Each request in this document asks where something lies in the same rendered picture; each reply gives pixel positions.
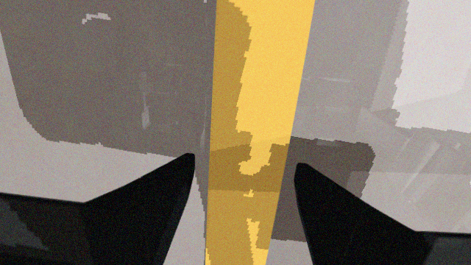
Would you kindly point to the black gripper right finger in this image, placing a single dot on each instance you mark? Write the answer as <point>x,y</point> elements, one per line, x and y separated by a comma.
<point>341,229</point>

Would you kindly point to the yellow bar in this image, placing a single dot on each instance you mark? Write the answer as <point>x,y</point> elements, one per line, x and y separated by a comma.
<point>259,54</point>

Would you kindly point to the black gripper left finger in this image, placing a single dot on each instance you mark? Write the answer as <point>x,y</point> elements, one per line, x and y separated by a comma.
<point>131,225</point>

